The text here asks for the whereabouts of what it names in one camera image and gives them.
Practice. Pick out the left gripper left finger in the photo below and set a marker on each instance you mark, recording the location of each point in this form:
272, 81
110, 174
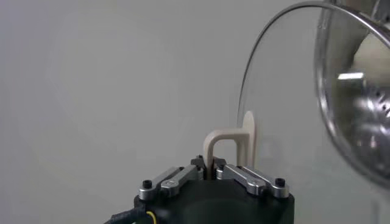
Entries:
173, 179

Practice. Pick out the perforated steel steamer basket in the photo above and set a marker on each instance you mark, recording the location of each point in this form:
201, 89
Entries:
359, 121

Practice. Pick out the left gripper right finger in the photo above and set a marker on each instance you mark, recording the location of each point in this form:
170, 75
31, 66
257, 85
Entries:
250, 179

